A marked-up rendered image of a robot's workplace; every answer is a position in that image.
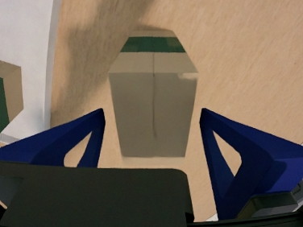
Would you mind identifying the white shallow rectangular tray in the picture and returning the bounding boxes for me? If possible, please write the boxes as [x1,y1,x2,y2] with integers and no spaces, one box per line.
[0,0,61,145]

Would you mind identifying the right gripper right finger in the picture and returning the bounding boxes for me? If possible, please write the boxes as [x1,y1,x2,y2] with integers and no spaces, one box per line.
[199,108,303,221]

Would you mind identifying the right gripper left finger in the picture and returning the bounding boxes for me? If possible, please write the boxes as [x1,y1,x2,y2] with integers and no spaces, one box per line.
[0,108,106,167]

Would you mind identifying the tan box with dark green band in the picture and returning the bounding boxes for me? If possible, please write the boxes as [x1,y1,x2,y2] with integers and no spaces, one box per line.
[107,31,198,166]
[0,60,23,134]

